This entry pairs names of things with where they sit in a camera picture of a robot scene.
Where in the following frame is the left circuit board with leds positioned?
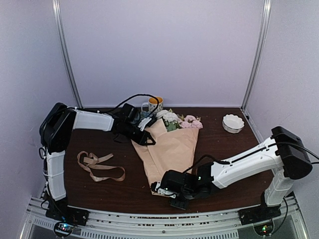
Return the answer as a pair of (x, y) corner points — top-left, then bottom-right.
(53, 222), (74, 238)

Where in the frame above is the green and tan wrapping paper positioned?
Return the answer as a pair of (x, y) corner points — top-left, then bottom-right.
(132, 119), (199, 184)

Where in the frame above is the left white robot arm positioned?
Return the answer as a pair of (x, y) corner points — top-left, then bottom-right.
(39, 103), (157, 201)

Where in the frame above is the aluminium frame post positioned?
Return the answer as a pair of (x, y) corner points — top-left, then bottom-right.
(52, 0), (83, 108)
(241, 0), (272, 112)

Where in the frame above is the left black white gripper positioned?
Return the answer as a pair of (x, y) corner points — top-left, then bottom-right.
(119, 122), (156, 146)

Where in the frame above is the right circuit board with leds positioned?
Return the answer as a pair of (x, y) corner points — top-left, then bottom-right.
(254, 224), (274, 237)

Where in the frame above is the blue hydrangea fake flower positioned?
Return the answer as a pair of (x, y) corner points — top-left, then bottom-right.
(139, 111), (150, 120)

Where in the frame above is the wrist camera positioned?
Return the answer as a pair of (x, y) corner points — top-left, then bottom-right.
(160, 170), (186, 193)
(120, 103), (141, 124)

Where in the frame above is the front aluminium rail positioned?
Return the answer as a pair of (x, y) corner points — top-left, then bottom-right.
(23, 196), (308, 239)

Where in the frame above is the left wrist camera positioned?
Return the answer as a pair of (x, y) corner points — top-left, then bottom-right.
(120, 103), (141, 124)

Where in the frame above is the white scalloped dish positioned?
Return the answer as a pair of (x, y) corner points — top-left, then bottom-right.
(222, 114), (245, 134)

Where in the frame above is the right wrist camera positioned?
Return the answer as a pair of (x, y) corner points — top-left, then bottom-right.
(160, 170), (186, 193)

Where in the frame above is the right aluminium frame post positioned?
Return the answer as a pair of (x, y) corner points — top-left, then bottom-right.
(241, 0), (272, 112)

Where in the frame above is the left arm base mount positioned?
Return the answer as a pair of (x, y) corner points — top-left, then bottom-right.
(45, 197), (89, 226)

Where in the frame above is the beige ribbon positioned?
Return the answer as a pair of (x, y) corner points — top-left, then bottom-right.
(77, 151), (126, 182)

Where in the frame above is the white fake flower bunch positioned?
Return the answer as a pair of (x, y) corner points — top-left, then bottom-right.
(156, 109), (182, 132)

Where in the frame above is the left aluminium frame post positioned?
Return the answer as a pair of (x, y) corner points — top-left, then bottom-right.
(52, 0), (83, 108)

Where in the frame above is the circuit board with leds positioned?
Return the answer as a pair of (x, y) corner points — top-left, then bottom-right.
(254, 224), (274, 237)
(53, 222), (74, 238)

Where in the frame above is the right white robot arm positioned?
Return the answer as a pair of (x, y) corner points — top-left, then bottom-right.
(151, 126), (313, 220)

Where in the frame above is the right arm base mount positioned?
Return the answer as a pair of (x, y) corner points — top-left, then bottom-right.
(238, 200), (281, 225)

